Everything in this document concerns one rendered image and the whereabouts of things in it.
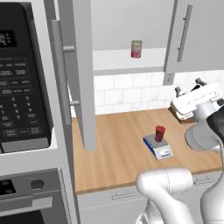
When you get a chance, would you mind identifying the black oven knob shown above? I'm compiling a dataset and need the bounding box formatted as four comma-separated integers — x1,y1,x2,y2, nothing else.
30,178,46,192

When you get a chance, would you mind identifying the grey drawer handle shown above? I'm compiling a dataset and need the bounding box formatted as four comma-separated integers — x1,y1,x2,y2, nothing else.
111,190,137,201
193,175,219,186

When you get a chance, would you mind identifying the dark red yogurt cup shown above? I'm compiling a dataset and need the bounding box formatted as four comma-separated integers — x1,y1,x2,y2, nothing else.
154,124,167,144

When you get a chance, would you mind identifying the grey and black oven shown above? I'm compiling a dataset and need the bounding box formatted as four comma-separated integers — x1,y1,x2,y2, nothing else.
0,167,74,224

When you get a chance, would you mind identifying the grey wall cabinet shelf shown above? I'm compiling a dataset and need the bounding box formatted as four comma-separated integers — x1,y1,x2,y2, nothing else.
92,47,168,77

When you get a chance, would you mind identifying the red and cream can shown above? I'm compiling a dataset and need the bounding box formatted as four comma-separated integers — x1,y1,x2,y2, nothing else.
129,39,144,60

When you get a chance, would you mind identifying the black microwave oven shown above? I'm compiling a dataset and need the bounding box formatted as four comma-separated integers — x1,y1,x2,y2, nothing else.
0,1,55,155

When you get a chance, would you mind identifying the grey open cabinet door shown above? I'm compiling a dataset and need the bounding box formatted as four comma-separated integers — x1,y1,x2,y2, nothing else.
57,0,98,152

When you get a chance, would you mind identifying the grey wall socket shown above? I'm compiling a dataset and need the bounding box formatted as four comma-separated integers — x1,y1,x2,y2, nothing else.
164,73,173,85

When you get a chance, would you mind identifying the grey closed cabinet door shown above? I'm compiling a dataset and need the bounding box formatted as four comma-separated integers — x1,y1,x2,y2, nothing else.
162,0,224,74

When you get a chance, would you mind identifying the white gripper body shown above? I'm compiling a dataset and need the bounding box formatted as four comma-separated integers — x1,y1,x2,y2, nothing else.
170,82,223,116

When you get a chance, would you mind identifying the white and blue digital scale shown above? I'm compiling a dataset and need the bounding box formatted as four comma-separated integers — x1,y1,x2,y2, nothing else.
142,133,174,162

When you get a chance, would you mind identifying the grey bar handle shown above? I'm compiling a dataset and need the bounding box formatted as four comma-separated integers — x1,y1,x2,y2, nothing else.
50,19,81,127
176,3,193,63

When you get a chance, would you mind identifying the grey drawer front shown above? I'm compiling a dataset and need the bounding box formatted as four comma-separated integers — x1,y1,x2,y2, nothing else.
76,185,149,224
191,171,224,202

